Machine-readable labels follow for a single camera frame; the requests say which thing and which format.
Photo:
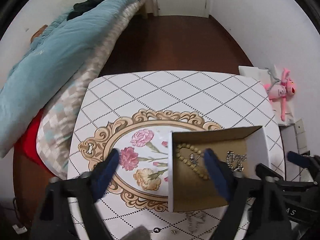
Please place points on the red blanket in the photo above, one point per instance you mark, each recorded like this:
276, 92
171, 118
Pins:
26, 145

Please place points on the pink panther plush toy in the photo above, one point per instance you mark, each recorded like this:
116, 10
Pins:
281, 89

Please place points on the white wall sockets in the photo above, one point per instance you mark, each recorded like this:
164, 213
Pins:
301, 137

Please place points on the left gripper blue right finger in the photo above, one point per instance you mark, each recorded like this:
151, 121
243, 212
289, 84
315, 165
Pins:
220, 174

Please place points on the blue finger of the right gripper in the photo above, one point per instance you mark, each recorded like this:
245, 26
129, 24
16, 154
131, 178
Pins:
303, 161

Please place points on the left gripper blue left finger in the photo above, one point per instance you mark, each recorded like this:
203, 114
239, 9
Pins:
103, 174

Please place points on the black clothing on bed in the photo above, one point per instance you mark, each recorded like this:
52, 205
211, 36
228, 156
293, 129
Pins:
80, 8

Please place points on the white cardboard box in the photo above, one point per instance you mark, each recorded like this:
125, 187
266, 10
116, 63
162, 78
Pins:
202, 165

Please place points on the white patterned tablecloth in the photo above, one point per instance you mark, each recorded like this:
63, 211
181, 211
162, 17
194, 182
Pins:
161, 122

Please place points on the light blue duvet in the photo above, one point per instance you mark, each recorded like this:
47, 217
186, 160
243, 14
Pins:
51, 61

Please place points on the checkered bed sheet mattress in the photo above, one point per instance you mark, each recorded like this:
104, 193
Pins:
57, 124

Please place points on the brown plush toy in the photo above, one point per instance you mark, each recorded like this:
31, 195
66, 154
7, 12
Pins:
38, 32

